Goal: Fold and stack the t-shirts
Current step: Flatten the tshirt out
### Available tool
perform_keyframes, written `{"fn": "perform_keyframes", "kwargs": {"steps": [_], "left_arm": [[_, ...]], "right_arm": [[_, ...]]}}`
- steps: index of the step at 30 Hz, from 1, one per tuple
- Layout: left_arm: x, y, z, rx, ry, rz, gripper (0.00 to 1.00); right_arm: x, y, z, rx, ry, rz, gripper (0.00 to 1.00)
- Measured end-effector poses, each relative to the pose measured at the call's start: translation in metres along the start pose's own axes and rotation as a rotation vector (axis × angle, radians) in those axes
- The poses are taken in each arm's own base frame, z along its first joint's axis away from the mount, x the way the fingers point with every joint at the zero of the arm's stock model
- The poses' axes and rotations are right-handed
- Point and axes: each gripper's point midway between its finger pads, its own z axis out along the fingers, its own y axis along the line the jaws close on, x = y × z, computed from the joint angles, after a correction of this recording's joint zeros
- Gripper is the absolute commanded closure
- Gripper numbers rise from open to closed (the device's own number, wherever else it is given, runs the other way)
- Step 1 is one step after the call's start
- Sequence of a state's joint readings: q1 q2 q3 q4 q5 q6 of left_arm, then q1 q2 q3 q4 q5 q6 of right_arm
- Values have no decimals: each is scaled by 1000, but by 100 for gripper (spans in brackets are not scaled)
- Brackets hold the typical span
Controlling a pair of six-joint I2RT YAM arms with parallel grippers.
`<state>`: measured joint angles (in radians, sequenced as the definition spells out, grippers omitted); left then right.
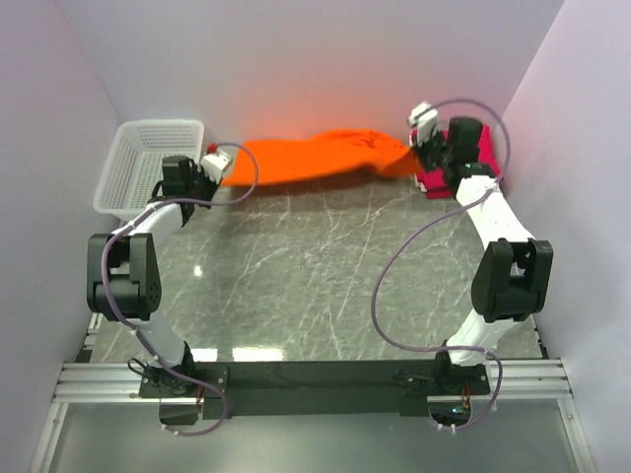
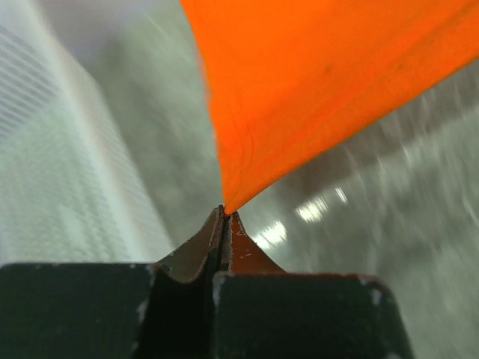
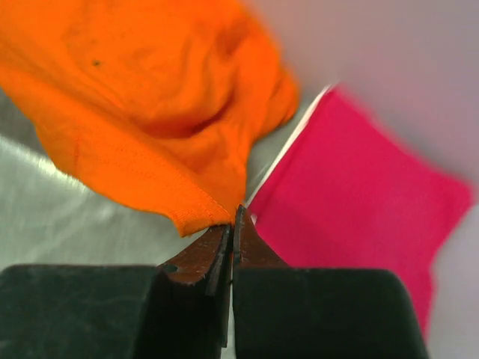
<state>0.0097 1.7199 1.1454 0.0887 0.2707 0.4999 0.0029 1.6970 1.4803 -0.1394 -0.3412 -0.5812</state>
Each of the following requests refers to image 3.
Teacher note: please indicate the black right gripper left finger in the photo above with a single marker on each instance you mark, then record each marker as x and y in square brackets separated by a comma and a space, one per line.
[179, 309]

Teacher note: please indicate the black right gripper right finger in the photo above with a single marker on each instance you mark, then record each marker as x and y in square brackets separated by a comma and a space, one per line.
[285, 312]

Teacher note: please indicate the orange t-shirt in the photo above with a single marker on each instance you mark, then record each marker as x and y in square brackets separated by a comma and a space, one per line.
[154, 104]

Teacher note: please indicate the folded pink t-shirt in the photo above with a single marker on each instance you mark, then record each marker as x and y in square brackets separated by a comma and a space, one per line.
[343, 194]

